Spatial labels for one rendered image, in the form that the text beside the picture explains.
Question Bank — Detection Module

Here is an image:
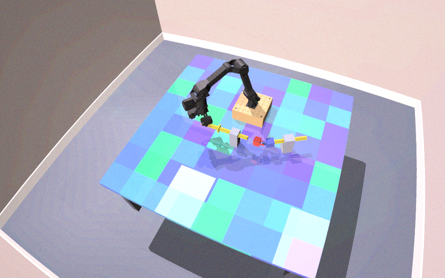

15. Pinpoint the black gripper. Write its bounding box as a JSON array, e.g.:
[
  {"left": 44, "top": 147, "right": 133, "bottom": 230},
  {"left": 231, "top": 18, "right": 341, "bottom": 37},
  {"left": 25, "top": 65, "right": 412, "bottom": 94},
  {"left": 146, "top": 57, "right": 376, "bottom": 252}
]
[{"left": 196, "top": 104, "right": 213, "bottom": 127}]

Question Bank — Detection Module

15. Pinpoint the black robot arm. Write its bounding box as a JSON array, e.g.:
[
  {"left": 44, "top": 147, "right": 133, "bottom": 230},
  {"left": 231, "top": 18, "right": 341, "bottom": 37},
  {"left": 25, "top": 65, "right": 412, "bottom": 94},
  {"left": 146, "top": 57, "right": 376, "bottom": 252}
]
[{"left": 182, "top": 59, "right": 261, "bottom": 119}]

